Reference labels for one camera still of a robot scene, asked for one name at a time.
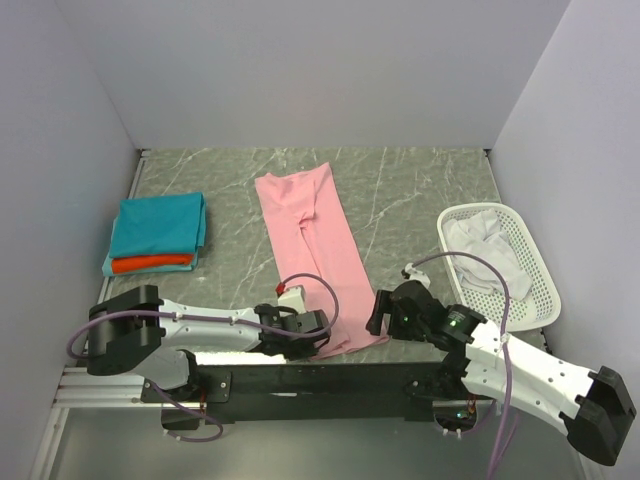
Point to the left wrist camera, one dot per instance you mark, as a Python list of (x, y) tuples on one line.
[(290, 300)]

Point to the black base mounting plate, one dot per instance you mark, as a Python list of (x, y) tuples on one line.
[(227, 394)]

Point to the white t-shirt in basket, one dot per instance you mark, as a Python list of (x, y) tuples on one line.
[(482, 236)]

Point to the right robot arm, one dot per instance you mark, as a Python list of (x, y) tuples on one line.
[(593, 409)]

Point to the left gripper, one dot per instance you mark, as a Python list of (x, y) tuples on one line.
[(304, 352)]

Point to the orange folded t-shirt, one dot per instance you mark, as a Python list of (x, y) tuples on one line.
[(143, 263)]

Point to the pink t-shirt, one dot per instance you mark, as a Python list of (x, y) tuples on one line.
[(309, 233)]

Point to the white plastic basket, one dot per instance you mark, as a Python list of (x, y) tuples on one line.
[(541, 307)]

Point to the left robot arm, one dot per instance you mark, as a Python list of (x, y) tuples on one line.
[(156, 338)]

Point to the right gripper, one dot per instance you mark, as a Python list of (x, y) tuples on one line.
[(385, 304)]

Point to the teal folded t-shirt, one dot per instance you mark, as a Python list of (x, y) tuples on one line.
[(158, 225)]

